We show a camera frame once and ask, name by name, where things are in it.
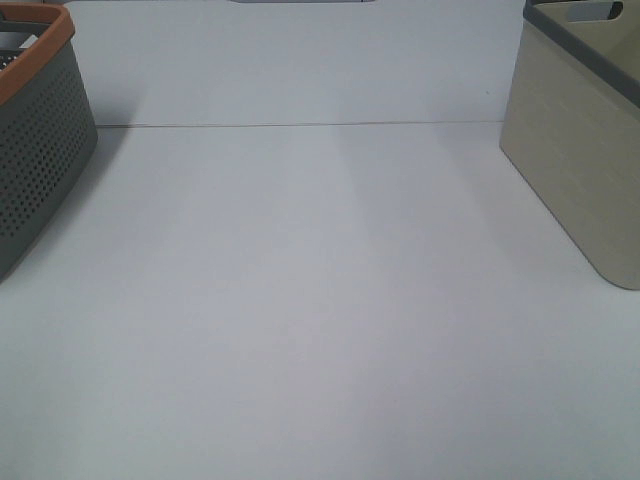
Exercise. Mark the beige basket grey rim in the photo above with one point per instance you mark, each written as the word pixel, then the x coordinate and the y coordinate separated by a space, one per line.
pixel 571 126

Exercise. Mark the grey perforated basket orange rim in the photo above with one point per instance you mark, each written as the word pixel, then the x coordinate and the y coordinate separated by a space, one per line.
pixel 48 131

